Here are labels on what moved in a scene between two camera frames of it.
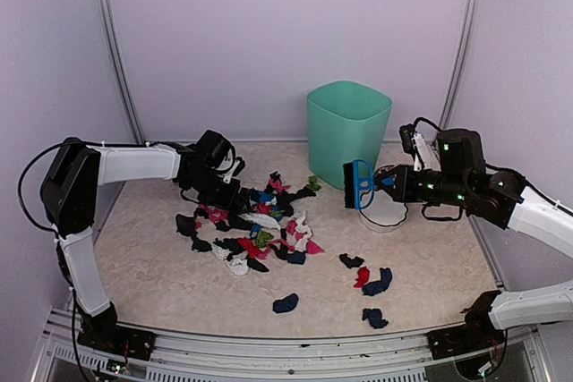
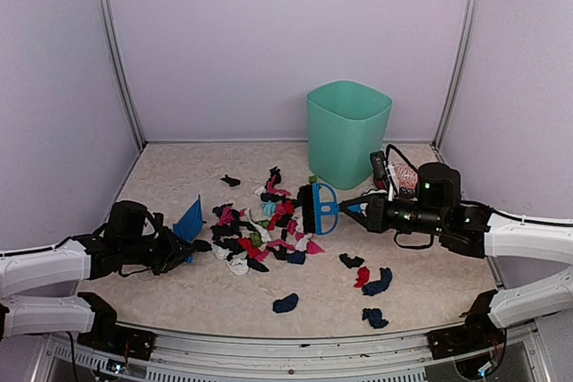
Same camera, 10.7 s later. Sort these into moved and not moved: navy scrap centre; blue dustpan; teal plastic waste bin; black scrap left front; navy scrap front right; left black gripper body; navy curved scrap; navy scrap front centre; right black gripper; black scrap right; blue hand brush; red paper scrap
Moved: blue dustpan; blue hand brush; left black gripper body; right black gripper
Not moved: navy scrap centre; teal plastic waste bin; black scrap left front; black scrap right; navy scrap front centre; navy curved scrap; navy scrap front right; red paper scrap
